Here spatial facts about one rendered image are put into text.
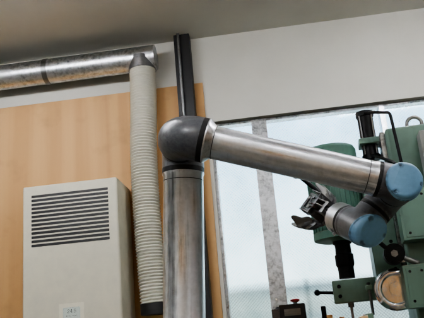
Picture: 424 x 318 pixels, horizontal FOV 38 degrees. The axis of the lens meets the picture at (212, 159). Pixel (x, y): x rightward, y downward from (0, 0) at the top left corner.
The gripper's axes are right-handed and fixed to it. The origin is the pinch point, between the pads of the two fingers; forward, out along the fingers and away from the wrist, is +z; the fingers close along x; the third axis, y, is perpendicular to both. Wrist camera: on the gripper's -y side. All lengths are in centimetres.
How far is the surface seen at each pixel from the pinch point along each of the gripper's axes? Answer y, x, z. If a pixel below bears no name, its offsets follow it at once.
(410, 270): -21.8, -0.6, -29.0
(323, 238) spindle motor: -10.5, 4.8, -1.8
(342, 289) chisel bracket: -23.1, 14.0, -8.2
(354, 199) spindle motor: -11.3, -11.0, -2.0
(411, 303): -25.9, 6.8, -32.3
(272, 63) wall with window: -26, -78, 169
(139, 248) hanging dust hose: -19, 54, 143
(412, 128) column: -10.0, -39.5, -6.9
